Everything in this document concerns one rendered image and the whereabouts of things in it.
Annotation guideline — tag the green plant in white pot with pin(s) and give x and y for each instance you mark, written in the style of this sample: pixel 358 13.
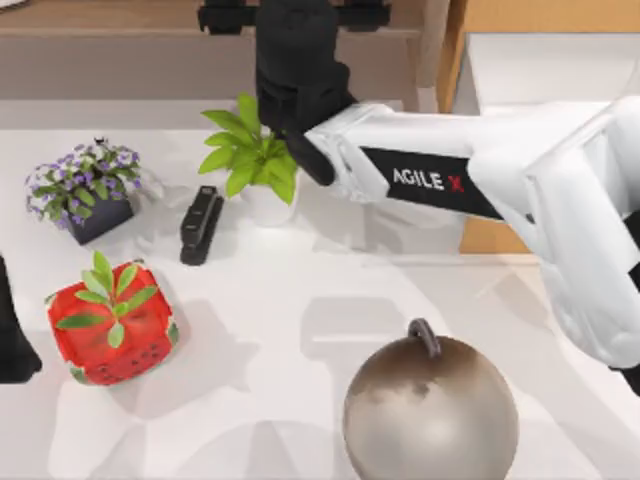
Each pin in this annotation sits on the green plant in white pot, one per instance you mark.
pixel 260 167

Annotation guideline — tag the wooden cabinet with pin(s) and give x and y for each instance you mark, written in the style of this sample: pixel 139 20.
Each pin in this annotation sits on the wooden cabinet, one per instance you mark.
pixel 452 60

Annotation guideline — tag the black stapler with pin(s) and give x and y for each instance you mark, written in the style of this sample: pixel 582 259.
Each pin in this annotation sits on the black stapler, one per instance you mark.
pixel 200 225

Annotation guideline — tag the purple flowers in black pot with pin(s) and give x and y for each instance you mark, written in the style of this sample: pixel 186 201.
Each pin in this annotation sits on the purple flowers in black pot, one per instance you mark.
pixel 100 212

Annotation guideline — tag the red watermelon plant pot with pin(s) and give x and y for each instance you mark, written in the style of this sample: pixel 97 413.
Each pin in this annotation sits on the red watermelon plant pot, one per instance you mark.
pixel 117 347

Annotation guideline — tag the grey metal ball with hook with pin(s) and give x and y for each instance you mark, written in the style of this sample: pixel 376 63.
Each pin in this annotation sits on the grey metal ball with hook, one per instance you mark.
pixel 430 415

